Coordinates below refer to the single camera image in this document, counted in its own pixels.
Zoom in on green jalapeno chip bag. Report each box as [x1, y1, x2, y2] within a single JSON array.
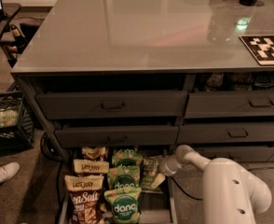
[[140, 155, 162, 193]]

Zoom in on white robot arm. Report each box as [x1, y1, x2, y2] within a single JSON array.
[[158, 145, 272, 224]]

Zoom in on middle green Dang bag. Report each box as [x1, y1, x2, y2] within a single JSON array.
[[107, 166, 140, 189]]

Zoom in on green dang bag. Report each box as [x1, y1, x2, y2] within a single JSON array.
[[104, 187, 142, 224], [107, 166, 140, 189], [112, 150, 143, 167]]

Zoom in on rear green Dang bag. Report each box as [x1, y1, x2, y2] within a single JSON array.
[[112, 150, 143, 167]]

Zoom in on middle left drawer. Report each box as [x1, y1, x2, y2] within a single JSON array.
[[55, 125, 179, 147]]

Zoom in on front green Dang bag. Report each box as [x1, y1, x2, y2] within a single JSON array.
[[104, 187, 142, 224]]

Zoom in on open bottom left drawer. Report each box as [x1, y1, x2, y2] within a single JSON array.
[[56, 147, 179, 224]]

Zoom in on rear Late July chip bag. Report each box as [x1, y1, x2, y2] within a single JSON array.
[[82, 147, 108, 161]]

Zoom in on late july chip bag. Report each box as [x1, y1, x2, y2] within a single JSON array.
[[82, 147, 108, 161], [74, 160, 109, 175], [64, 175, 103, 224]]

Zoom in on top left drawer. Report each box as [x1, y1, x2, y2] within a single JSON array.
[[35, 91, 187, 119]]

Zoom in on front Late July chip bag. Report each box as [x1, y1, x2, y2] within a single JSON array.
[[64, 175, 103, 224]]

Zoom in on middle Late July chip bag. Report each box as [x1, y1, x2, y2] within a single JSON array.
[[74, 160, 109, 175]]

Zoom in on bottom right drawer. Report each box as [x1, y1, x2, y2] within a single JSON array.
[[170, 143, 274, 166]]

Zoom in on dark grey drawer cabinet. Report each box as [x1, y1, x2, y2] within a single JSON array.
[[12, 0, 274, 224]]

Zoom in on middle right drawer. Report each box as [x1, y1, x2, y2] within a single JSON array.
[[177, 122, 274, 144]]

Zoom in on green chip bag in crate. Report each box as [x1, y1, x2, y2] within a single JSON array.
[[0, 107, 19, 127]]

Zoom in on black plastic crate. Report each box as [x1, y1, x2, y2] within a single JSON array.
[[0, 91, 35, 156]]

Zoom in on white shoe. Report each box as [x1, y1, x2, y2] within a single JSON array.
[[0, 162, 20, 184]]

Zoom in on black white fiducial marker board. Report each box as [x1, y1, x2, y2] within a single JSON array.
[[240, 35, 274, 65]]

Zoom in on black power cable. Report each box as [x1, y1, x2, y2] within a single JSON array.
[[171, 162, 274, 202]]

